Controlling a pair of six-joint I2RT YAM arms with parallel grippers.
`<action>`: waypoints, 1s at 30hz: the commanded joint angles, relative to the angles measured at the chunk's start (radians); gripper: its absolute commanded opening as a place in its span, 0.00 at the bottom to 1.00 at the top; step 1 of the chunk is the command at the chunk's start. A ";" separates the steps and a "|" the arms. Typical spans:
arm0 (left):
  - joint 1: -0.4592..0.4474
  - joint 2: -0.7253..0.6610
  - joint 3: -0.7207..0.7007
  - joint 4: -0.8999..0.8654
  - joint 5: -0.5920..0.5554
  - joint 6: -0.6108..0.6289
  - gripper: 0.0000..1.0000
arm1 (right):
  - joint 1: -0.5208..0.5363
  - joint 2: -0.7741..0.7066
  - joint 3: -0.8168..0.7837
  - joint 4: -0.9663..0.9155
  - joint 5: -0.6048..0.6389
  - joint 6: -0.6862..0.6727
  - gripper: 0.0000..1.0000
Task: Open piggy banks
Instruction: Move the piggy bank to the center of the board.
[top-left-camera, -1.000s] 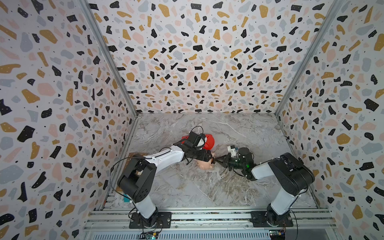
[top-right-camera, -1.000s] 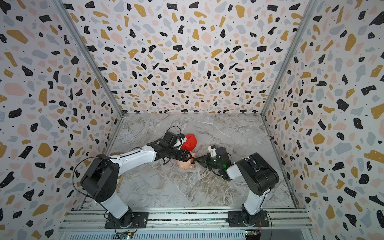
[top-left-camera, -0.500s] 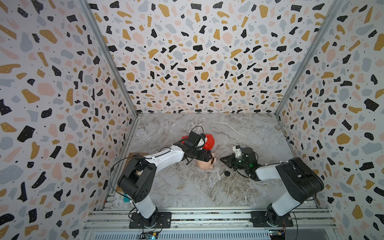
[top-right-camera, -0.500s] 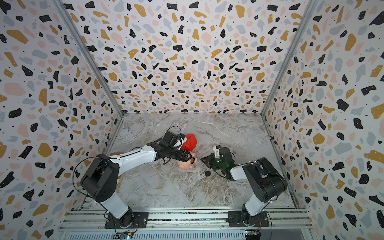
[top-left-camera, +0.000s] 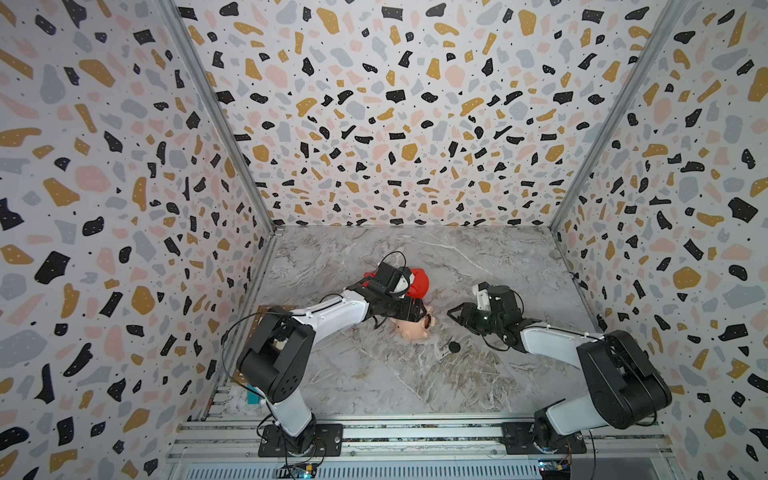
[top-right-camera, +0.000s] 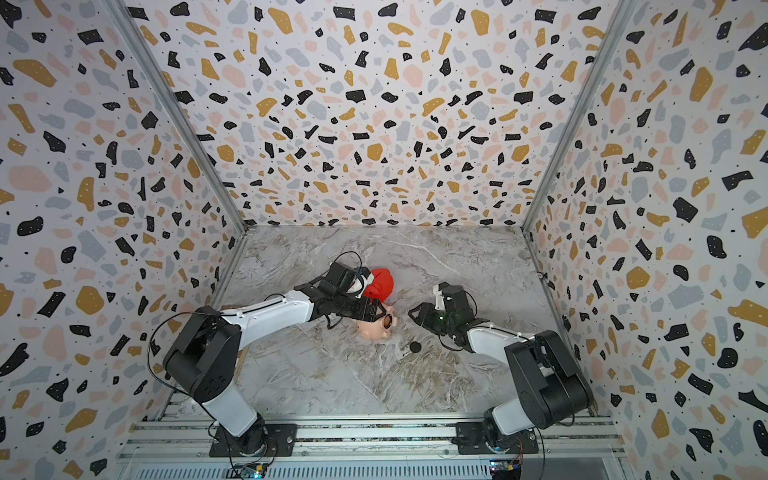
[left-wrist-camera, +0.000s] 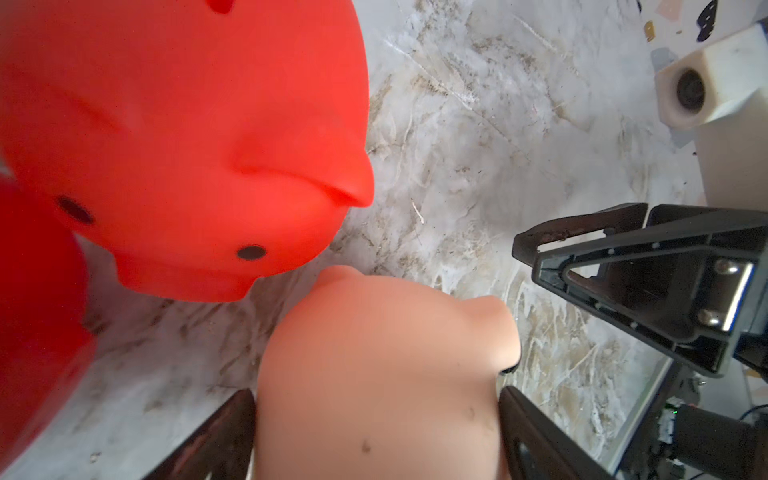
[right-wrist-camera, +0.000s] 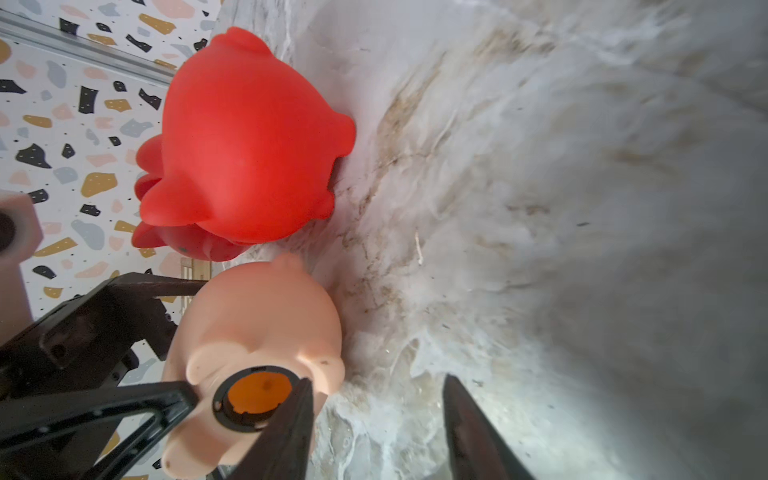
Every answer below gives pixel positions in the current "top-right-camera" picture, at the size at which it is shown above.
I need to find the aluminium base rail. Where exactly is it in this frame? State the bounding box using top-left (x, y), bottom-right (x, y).
top-left (115, 414), bottom-right (634, 479)

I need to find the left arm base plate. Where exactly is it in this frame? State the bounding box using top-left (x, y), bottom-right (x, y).
top-left (209, 423), bottom-right (298, 460)

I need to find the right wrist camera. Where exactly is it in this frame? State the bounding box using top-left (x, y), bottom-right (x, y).
top-left (433, 282), bottom-right (450, 311)

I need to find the pink piggy bank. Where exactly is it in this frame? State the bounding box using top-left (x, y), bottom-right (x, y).
top-left (356, 304), bottom-right (398, 341)

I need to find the circuit board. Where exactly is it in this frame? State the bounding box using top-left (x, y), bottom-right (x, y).
top-left (489, 460), bottom-right (522, 480)
top-left (238, 463), bottom-right (268, 480)

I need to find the left circuit board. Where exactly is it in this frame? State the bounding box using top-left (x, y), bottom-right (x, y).
top-left (238, 463), bottom-right (268, 480)

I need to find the right circuit board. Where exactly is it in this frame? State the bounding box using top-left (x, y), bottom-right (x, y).
top-left (489, 460), bottom-right (522, 480)

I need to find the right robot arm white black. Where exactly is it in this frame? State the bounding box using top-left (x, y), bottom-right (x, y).
top-left (408, 282), bottom-right (594, 441)

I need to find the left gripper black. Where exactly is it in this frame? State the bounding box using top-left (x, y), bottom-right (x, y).
top-left (335, 295), bottom-right (390, 323)

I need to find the wooden chessboard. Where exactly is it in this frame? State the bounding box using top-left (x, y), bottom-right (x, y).
top-left (222, 304), bottom-right (250, 382)

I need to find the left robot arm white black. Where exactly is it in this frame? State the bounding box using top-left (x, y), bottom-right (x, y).
top-left (163, 261), bottom-right (394, 440)

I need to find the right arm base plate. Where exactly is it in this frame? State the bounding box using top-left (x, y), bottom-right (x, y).
top-left (451, 421), bottom-right (539, 455)

